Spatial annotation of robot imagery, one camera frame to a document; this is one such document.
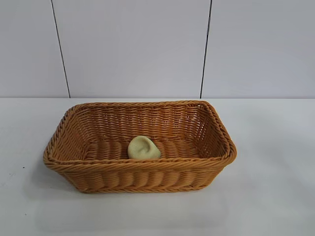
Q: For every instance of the tan woven wicker basket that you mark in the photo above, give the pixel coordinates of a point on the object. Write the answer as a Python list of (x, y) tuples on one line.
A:
[(147, 177)]

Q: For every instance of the pale yellow egg yolk pastry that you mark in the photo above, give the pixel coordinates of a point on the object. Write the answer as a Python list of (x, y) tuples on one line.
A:
[(142, 148)]

